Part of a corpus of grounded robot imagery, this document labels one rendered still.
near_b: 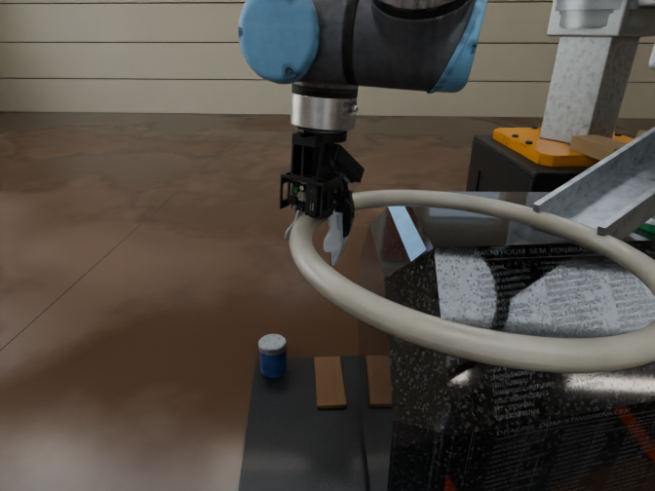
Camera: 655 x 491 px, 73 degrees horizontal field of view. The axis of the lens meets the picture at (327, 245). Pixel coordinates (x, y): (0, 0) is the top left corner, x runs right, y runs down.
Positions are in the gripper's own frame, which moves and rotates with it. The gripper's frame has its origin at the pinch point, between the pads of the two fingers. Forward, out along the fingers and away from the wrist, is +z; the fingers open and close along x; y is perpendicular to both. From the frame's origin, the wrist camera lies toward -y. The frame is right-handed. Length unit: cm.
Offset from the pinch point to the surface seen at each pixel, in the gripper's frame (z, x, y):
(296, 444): 83, -19, -29
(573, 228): -7.4, 35.1, -17.8
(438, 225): 1.9, 11.6, -30.2
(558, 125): -9, 27, -138
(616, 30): -42, 36, -127
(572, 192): -10.6, 33.8, -28.0
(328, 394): 80, -19, -51
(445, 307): 10.7, 19.2, -13.6
